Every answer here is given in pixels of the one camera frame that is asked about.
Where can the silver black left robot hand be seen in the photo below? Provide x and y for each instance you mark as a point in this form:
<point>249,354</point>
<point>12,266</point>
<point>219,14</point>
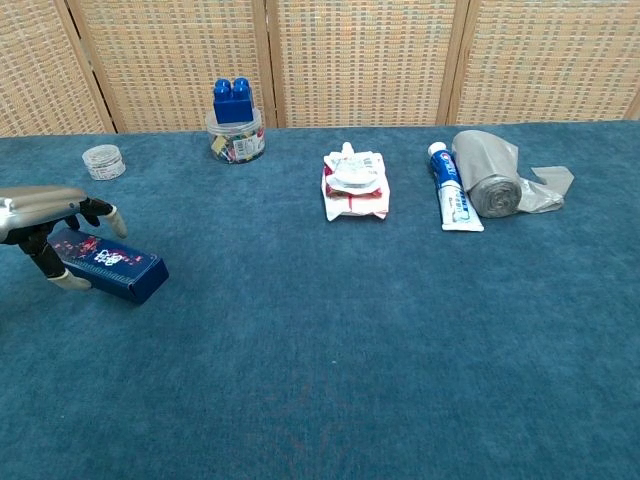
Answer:
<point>35,205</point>

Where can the small clear plastic jar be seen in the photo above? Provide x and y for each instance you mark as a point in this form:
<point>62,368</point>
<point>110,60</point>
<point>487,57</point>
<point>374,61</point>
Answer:
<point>104,162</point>

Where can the blue glasses case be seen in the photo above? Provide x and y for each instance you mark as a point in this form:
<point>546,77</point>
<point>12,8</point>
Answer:
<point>120,267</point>

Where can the blue table cloth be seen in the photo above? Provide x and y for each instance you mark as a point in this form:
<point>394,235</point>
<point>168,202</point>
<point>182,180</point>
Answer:
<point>320,340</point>

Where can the clear tape roll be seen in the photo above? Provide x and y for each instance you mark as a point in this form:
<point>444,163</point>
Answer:
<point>235,145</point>

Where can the bamboo folding screen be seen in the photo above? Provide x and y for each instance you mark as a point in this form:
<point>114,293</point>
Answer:
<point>360,60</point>

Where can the blue white toothpaste tube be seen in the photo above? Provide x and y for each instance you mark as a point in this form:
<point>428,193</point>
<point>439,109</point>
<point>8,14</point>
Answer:
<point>455,200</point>

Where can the white red refill pouch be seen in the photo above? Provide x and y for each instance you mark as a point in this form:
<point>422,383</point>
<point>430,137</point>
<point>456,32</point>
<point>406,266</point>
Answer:
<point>355,185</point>

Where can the blue toy building block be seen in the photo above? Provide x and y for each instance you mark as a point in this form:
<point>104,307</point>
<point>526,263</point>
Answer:
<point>232,105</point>

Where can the grey garbage bag roll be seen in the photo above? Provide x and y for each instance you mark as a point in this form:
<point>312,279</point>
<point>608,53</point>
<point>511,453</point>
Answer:
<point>487,170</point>

